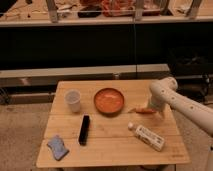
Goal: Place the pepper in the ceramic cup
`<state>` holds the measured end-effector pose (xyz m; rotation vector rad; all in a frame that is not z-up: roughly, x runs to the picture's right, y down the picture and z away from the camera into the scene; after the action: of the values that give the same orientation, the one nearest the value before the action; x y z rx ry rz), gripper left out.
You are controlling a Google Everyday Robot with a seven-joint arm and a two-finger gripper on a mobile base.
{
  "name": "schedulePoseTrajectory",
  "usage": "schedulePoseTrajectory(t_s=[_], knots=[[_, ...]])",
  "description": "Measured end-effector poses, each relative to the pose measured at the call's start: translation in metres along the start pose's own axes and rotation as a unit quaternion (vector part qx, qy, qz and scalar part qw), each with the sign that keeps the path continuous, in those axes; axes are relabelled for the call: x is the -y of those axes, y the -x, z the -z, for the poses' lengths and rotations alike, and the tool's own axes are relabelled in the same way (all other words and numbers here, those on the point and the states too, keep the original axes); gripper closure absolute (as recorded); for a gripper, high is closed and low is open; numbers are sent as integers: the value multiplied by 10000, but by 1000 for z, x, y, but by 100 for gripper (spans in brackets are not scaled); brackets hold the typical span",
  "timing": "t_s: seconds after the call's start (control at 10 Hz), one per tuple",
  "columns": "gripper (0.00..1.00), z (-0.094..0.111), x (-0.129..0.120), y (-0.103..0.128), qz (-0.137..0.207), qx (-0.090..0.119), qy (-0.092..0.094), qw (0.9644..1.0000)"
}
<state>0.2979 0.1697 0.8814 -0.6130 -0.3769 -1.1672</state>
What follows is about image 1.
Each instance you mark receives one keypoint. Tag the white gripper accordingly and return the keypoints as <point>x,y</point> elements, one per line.
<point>156,104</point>

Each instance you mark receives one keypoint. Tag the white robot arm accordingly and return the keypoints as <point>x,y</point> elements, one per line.
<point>163,92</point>

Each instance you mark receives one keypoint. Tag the long metal shelf rail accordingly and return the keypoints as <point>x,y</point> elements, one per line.
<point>50,76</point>

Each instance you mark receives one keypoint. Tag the white plastic bottle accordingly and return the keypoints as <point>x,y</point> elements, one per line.
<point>147,136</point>

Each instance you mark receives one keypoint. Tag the orange round bowl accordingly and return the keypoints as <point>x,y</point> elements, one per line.
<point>109,101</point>

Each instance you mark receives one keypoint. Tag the wooden slat table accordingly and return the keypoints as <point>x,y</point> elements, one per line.
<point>109,142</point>

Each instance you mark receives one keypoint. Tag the white ceramic cup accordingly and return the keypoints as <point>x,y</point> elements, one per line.
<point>72,98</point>

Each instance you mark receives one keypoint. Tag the blue sponge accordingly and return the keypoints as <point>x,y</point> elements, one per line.
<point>56,144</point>

